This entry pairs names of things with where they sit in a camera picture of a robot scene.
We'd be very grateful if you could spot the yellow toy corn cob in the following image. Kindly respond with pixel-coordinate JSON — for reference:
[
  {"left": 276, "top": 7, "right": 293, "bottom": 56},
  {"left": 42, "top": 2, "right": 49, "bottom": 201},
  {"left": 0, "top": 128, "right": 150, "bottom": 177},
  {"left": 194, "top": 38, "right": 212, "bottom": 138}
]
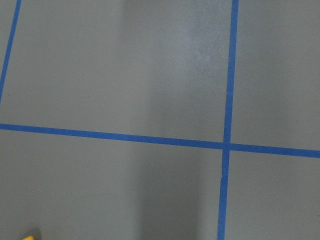
[{"left": 22, "top": 235, "right": 35, "bottom": 240}]

